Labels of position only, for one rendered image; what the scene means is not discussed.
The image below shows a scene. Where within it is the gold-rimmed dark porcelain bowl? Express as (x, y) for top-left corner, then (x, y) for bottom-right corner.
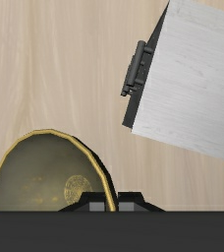
(0, 128), (120, 213)

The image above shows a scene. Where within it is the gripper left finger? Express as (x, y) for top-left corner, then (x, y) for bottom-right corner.
(58, 192), (109, 213)

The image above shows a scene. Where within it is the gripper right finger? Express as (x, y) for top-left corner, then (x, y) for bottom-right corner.
(116, 192), (166, 213)

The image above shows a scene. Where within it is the cabinet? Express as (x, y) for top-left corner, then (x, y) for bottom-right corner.
(120, 0), (224, 161)

